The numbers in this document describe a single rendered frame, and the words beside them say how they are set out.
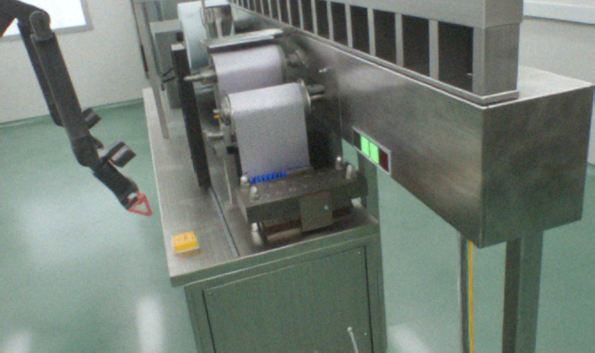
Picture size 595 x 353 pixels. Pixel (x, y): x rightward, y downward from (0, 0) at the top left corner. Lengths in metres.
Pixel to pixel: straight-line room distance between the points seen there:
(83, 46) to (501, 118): 6.55
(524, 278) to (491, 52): 0.58
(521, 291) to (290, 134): 0.86
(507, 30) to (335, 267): 0.99
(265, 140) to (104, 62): 5.65
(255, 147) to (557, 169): 0.96
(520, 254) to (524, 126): 0.36
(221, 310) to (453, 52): 1.03
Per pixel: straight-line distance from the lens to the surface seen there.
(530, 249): 1.33
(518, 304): 1.40
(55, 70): 1.53
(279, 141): 1.77
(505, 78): 1.04
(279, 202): 1.62
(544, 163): 1.14
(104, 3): 7.20
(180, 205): 2.00
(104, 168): 1.60
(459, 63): 1.16
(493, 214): 1.12
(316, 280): 1.73
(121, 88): 7.35
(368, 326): 1.92
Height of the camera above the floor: 1.75
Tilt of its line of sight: 21 degrees down
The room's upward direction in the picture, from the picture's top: 7 degrees counter-clockwise
